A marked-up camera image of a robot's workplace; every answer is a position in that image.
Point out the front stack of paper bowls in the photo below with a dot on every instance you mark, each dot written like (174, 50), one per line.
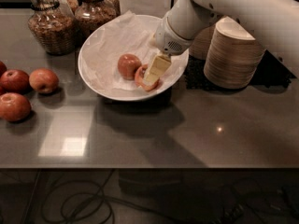
(233, 56)

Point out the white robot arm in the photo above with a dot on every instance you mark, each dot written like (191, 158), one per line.
(273, 23)

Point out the stack of paper bowls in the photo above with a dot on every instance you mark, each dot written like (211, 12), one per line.
(201, 43)
(233, 56)

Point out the rear stack of paper bowls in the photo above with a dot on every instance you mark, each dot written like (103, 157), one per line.
(201, 43)

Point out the white paper liner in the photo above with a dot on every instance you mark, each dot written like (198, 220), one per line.
(124, 41)

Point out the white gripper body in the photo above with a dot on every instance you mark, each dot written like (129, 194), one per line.
(168, 38)

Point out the dark red apple on table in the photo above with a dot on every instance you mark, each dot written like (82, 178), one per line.
(15, 80)

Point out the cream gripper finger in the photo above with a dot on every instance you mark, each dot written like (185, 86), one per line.
(158, 65)

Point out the white ceramic bowl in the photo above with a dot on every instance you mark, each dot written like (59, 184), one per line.
(102, 87)

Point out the glass cereal jar front left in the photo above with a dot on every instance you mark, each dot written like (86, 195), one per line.
(53, 29)

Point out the glass cereal jar middle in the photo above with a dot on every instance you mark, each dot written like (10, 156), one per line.
(92, 14)

